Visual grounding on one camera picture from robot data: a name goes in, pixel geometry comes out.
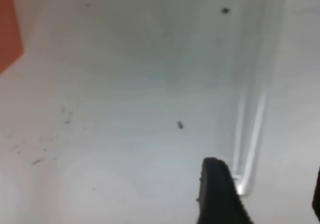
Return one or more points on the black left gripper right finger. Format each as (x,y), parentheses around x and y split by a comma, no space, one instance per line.
(316,198)

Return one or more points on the clear glass test tube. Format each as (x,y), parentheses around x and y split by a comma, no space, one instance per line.
(257,42)

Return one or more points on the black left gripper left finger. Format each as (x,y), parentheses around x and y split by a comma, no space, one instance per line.
(218,199)

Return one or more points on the orange cube block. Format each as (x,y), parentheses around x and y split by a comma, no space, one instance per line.
(10,38)

